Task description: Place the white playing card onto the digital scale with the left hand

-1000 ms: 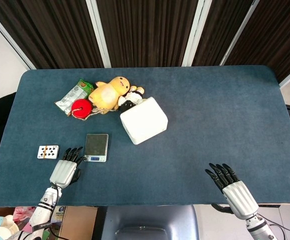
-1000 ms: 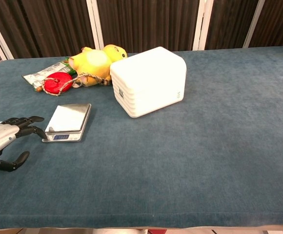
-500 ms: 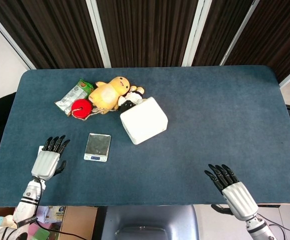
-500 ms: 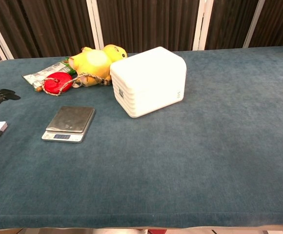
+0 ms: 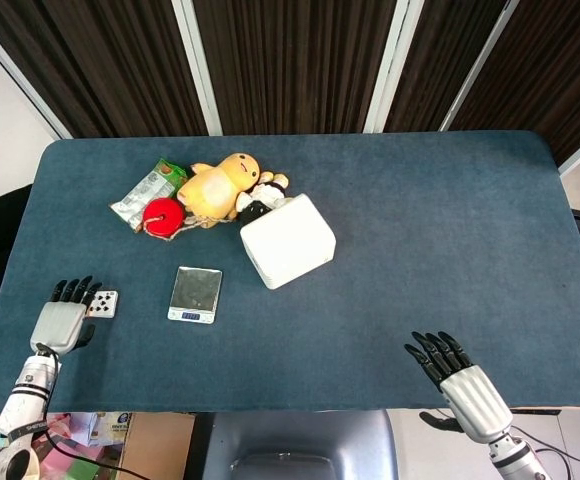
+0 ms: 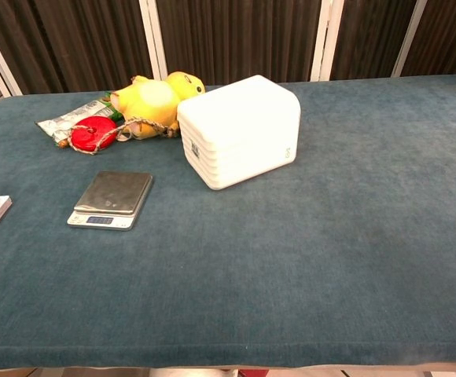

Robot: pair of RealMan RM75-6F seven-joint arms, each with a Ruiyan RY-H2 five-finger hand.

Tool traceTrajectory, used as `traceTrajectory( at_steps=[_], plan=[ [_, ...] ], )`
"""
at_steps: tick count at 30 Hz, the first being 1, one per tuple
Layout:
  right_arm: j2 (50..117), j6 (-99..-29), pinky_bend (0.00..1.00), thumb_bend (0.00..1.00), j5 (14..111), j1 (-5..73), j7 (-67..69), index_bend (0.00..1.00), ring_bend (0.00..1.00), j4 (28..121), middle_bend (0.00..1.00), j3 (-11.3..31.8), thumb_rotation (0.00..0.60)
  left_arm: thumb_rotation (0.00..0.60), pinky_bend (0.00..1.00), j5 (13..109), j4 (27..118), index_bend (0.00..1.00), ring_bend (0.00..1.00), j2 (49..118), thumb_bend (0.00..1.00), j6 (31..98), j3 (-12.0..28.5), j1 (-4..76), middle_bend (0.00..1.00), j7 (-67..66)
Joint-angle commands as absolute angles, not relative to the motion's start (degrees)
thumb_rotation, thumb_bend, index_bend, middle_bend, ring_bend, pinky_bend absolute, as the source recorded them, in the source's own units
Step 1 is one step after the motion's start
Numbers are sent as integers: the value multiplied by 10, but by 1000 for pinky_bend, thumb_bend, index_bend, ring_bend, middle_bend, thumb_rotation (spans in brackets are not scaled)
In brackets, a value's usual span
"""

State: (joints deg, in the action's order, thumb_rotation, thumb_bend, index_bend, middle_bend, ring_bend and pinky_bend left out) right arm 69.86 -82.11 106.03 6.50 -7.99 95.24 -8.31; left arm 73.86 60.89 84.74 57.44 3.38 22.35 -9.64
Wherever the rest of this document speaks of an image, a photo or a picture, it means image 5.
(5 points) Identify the white ribbed plastic box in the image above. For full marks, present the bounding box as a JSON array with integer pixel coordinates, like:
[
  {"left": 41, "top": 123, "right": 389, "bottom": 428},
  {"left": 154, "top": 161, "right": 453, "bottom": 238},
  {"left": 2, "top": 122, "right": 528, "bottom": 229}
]
[{"left": 239, "top": 193, "right": 338, "bottom": 291}]

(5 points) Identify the small doll in black dress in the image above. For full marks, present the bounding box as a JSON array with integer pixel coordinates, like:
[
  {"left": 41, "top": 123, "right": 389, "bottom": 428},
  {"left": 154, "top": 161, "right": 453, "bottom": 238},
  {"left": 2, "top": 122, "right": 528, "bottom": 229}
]
[{"left": 234, "top": 171, "right": 292, "bottom": 224}]

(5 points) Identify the grey robot body cover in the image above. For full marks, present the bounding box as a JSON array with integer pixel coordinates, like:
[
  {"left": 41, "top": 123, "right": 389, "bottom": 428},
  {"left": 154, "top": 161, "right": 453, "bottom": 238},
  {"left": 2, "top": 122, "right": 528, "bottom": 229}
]
[{"left": 194, "top": 409, "right": 397, "bottom": 480}]

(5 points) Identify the colourful packages pile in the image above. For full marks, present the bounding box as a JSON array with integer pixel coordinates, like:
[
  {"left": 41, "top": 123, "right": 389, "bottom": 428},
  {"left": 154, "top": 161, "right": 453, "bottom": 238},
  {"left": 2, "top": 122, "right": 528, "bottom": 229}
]
[{"left": 38, "top": 411, "right": 135, "bottom": 480}]

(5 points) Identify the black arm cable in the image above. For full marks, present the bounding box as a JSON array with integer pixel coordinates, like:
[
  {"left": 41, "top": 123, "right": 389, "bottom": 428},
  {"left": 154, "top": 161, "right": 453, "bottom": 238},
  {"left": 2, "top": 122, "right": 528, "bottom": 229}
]
[
  {"left": 42, "top": 427, "right": 139, "bottom": 476},
  {"left": 532, "top": 446, "right": 580, "bottom": 465}
]

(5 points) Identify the playing card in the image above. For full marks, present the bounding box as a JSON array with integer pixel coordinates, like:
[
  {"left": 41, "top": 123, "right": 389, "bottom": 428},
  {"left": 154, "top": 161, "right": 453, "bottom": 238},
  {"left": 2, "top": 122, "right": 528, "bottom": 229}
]
[{"left": 85, "top": 288, "right": 121, "bottom": 320}]

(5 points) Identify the brown cardboard box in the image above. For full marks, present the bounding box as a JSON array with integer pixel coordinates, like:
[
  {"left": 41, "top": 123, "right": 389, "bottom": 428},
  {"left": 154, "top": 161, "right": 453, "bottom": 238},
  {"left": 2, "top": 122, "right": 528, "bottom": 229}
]
[{"left": 117, "top": 411, "right": 197, "bottom": 480}]

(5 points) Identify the red round disc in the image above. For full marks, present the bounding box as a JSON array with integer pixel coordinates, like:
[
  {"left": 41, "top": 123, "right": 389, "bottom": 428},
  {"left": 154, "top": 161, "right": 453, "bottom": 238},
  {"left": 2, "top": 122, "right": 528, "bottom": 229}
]
[{"left": 141, "top": 196, "right": 186, "bottom": 239}]

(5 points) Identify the blue table cloth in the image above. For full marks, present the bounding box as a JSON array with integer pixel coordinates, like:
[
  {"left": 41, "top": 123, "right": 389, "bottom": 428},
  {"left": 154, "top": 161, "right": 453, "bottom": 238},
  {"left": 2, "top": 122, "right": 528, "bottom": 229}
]
[{"left": 0, "top": 130, "right": 580, "bottom": 416}]

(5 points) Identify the brown slatted screen panel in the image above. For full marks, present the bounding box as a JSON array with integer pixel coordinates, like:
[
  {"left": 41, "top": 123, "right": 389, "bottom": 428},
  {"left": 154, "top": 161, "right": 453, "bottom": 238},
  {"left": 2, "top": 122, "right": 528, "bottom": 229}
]
[
  {"left": 171, "top": 0, "right": 422, "bottom": 137},
  {"left": 0, "top": 0, "right": 222, "bottom": 140},
  {"left": 369, "top": 0, "right": 522, "bottom": 134},
  {"left": 439, "top": 0, "right": 580, "bottom": 175}
]

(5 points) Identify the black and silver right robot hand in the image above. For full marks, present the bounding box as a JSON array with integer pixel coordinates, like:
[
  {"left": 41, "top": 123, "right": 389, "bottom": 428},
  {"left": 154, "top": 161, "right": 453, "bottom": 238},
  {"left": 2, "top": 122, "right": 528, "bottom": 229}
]
[{"left": 403, "top": 329, "right": 515, "bottom": 445}]

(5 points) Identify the yellow plush toy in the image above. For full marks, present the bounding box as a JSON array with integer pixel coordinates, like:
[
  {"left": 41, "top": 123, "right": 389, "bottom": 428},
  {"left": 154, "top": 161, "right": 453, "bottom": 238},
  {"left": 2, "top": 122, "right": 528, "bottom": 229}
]
[{"left": 176, "top": 152, "right": 277, "bottom": 222}]

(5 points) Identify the silver and green snack packet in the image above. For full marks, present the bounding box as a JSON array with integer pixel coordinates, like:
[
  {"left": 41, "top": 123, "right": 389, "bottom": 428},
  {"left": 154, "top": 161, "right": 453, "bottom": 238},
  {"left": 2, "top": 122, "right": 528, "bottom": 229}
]
[{"left": 109, "top": 156, "right": 190, "bottom": 234}]

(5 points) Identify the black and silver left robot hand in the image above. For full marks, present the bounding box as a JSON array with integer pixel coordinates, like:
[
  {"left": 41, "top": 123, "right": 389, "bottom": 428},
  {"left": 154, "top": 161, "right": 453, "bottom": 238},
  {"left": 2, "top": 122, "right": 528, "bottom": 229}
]
[{"left": 29, "top": 275, "right": 103, "bottom": 357}]

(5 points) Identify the braided brown rope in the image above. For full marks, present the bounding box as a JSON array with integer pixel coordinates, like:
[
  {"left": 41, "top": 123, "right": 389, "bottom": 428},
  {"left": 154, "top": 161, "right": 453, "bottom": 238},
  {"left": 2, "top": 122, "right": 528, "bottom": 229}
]
[{"left": 136, "top": 208, "right": 232, "bottom": 247}]

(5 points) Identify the digital kitchen scale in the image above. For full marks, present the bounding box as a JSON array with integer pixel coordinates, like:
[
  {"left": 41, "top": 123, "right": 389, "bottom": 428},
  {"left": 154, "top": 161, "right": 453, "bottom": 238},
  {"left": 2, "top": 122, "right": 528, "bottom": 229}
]
[{"left": 166, "top": 265, "right": 225, "bottom": 326}]

